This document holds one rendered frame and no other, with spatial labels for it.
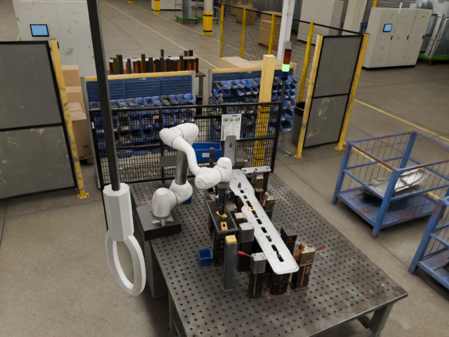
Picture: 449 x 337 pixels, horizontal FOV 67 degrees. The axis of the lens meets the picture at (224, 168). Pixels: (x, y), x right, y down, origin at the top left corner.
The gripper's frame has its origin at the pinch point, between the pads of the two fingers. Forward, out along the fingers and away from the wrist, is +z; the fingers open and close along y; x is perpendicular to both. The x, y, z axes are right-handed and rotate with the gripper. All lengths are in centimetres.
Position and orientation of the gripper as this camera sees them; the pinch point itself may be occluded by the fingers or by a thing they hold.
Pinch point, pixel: (221, 209)
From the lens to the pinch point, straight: 246.5
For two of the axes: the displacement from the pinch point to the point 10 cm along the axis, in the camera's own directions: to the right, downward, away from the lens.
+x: -6.5, -4.0, 6.5
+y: 7.6, -2.8, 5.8
